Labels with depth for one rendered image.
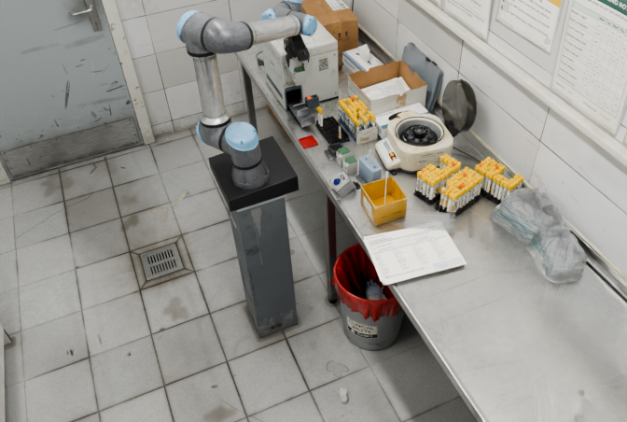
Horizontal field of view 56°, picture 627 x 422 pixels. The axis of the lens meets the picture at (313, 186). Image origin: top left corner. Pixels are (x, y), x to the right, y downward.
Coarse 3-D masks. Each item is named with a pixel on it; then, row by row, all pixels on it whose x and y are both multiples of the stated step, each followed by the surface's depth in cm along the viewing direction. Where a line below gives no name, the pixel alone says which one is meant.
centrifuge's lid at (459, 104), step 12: (456, 84) 242; (468, 84) 231; (444, 96) 247; (456, 96) 245; (468, 96) 228; (444, 108) 248; (456, 108) 247; (468, 108) 228; (444, 120) 247; (456, 120) 246; (468, 120) 230; (456, 132) 242
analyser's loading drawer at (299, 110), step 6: (288, 102) 275; (294, 102) 275; (300, 102) 275; (294, 108) 269; (300, 108) 270; (306, 108) 266; (294, 114) 269; (300, 114) 266; (306, 114) 268; (300, 120) 262; (306, 120) 263; (312, 120) 264
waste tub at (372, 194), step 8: (392, 176) 225; (368, 184) 223; (376, 184) 225; (384, 184) 226; (392, 184) 226; (368, 192) 226; (376, 192) 228; (392, 192) 229; (400, 192) 220; (360, 200) 227; (368, 200) 219; (376, 200) 229; (392, 200) 229; (400, 200) 216; (368, 208) 221; (376, 208) 214; (384, 208) 215; (392, 208) 217; (400, 208) 219; (368, 216) 224; (376, 216) 216; (384, 216) 218; (392, 216) 220; (400, 216) 221; (376, 224) 219
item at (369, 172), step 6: (366, 156) 235; (360, 162) 235; (366, 162) 232; (372, 162) 232; (360, 168) 236; (366, 168) 232; (372, 168) 229; (378, 168) 229; (360, 174) 238; (366, 174) 234; (372, 174) 229; (378, 174) 230; (360, 180) 238; (366, 180) 236; (372, 180) 231
